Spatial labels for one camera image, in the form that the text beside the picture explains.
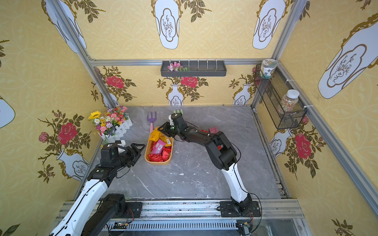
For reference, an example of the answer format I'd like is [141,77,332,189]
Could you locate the yellow tea bag packet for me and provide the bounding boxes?
[149,127,161,142]

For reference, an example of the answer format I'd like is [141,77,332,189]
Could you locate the magenta tea bag packet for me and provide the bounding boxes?
[151,140,166,154]

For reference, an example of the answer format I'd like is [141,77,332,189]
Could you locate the pink tea bag packet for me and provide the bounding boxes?
[209,126,219,134]

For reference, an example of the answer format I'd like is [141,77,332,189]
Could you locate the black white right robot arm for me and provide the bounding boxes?
[158,113,253,216]

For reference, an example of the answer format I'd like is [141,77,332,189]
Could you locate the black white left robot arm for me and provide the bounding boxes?
[50,141,146,236]

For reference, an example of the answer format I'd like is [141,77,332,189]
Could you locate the orange oval storage box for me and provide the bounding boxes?
[145,133,174,165]

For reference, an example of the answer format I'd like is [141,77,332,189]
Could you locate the flower bouquet white fence planter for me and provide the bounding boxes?
[88,106,132,143]

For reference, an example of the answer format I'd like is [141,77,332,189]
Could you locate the small pink flowers on shelf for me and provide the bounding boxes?
[167,62,189,72]

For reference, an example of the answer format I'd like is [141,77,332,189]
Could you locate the small circuit board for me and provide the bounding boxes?
[113,221,129,229]

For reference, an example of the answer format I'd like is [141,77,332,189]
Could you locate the patterned tin jar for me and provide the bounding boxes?
[260,59,278,79]

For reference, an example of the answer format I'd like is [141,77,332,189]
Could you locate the clear jar white lid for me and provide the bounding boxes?
[278,89,300,116]

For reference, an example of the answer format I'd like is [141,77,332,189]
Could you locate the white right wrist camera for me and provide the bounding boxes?
[168,115,174,126]

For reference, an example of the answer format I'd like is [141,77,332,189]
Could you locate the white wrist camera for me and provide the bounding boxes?
[168,115,174,126]
[115,140,126,153]

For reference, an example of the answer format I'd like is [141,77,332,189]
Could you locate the purple toy fork pink handle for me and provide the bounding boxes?
[147,112,157,133]

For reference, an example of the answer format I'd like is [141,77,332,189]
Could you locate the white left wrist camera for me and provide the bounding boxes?
[115,140,126,153]

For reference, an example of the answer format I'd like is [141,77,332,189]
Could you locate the green toy rake wooden handle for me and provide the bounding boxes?
[173,109,183,115]

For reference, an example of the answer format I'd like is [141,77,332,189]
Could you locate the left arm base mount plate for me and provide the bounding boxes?
[116,202,143,219]

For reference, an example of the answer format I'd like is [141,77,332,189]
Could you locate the grey wall shelf tray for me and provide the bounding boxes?
[160,60,227,77]

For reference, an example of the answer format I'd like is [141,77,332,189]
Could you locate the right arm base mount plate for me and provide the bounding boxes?
[217,201,262,217]

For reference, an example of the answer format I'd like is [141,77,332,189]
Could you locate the black wire mesh basket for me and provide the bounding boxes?
[258,69,307,129]

